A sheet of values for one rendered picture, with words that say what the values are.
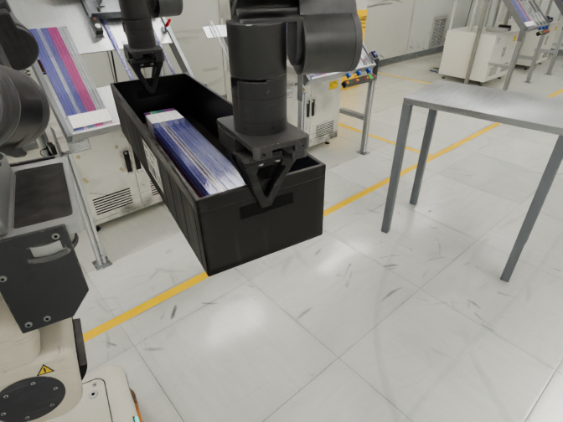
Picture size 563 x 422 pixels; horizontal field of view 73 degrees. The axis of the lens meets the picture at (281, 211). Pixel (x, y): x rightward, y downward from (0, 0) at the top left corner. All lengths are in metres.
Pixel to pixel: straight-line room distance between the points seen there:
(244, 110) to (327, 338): 1.43
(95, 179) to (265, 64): 2.04
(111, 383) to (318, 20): 1.19
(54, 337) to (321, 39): 0.64
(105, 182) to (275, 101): 2.05
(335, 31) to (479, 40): 5.48
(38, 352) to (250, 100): 0.56
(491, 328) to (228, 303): 1.18
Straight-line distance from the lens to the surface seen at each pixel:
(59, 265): 0.63
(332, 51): 0.40
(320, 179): 0.50
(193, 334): 1.77
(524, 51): 7.22
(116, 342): 1.85
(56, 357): 0.77
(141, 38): 0.92
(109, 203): 2.45
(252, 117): 0.39
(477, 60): 5.89
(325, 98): 3.24
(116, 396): 1.34
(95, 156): 2.32
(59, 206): 0.65
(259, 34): 0.38
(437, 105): 1.98
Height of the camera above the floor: 1.34
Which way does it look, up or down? 33 degrees down
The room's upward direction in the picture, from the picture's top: straight up
